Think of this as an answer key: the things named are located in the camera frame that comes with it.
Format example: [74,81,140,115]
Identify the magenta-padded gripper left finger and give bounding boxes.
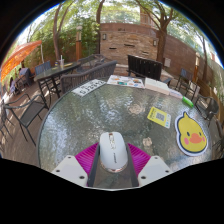
[50,142,101,188]

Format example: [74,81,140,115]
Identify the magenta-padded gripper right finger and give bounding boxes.
[124,142,174,188]

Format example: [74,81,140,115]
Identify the white computer mouse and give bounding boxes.
[99,131,129,174]

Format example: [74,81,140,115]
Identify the yellow duck mouse pad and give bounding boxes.
[174,111,209,158]

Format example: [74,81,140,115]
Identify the yellow code card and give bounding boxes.
[146,106,172,129]

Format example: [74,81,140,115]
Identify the small white packet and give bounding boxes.
[169,88,184,100]

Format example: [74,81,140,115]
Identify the white sign with black print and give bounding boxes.
[71,79,107,98]

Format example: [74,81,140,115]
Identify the colourful printed menu sheet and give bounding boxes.
[106,74,146,90]

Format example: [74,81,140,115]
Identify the dark wicker chair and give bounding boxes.
[77,53,107,73]
[59,59,118,95]

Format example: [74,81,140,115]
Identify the black slatted wooden chair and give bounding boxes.
[126,54,163,82]

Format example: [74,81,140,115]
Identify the orange parasol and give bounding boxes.
[0,39,44,84]

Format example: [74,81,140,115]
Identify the wooden lamp post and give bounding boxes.
[75,25,84,63]
[194,51,202,84]

